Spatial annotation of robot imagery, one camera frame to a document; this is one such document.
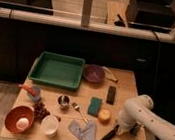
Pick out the blue cup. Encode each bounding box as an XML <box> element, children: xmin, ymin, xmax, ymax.
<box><xmin>27</xmin><ymin>87</ymin><xmax>41</xmax><ymax>102</ymax></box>

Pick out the orange bowl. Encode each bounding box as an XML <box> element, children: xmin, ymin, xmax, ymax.
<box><xmin>4</xmin><ymin>106</ymin><xmax>34</xmax><ymax>134</ymax></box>

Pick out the white egg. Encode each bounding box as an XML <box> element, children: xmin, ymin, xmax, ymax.
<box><xmin>16</xmin><ymin>118</ymin><xmax>29</xmax><ymax>130</ymax></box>

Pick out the blue folded cloth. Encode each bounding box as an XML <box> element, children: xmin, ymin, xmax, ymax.
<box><xmin>68</xmin><ymin>120</ymin><xmax>97</xmax><ymax>140</ymax></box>

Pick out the green plastic tray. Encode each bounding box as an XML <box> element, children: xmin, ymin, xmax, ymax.
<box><xmin>28</xmin><ymin>52</ymin><xmax>85</xmax><ymax>91</ymax></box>

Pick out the yellow red apple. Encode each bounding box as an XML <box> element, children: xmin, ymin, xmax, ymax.
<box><xmin>98</xmin><ymin>109</ymin><xmax>111</xmax><ymax>124</ymax></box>

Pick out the green sponge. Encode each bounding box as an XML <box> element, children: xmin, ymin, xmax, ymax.
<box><xmin>88</xmin><ymin>97</ymin><xmax>102</xmax><ymax>117</ymax></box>

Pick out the purple bowl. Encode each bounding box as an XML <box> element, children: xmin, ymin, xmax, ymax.
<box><xmin>83</xmin><ymin>64</ymin><xmax>105</xmax><ymax>84</ymax></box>

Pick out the small metal cup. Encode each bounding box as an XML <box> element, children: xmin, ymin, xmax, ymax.
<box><xmin>57</xmin><ymin>95</ymin><xmax>70</xmax><ymax>110</ymax></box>

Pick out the black handled brush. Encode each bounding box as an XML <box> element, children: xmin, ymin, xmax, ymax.
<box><xmin>100</xmin><ymin>125</ymin><xmax>120</xmax><ymax>140</ymax></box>

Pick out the yellow banana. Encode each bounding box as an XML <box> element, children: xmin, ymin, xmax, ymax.
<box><xmin>102</xmin><ymin>66</ymin><xmax>119</xmax><ymax>83</ymax></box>

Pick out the black remote control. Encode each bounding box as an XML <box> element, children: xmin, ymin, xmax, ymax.
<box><xmin>106</xmin><ymin>86</ymin><xmax>116</xmax><ymax>104</ymax></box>

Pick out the orange handled utensil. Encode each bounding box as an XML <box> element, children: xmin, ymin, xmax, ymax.
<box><xmin>18</xmin><ymin>84</ymin><xmax>37</xmax><ymax>97</ymax></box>

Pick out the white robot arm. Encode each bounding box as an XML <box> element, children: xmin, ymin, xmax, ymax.
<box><xmin>117</xmin><ymin>94</ymin><xmax>175</xmax><ymax>140</ymax></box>

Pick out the white paper cup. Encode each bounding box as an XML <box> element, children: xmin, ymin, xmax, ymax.
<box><xmin>40</xmin><ymin>115</ymin><xmax>59</xmax><ymax>138</ymax></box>

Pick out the bunch of dark grapes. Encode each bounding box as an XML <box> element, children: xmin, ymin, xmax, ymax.
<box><xmin>33</xmin><ymin>100</ymin><xmax>50</xmax><ymax>122</ymax></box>

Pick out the metal spoon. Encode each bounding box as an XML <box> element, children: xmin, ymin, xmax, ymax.
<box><xmin>72</xmin><ymin>103</ymin><xmax>88</xmax><ymax>123</ymax></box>

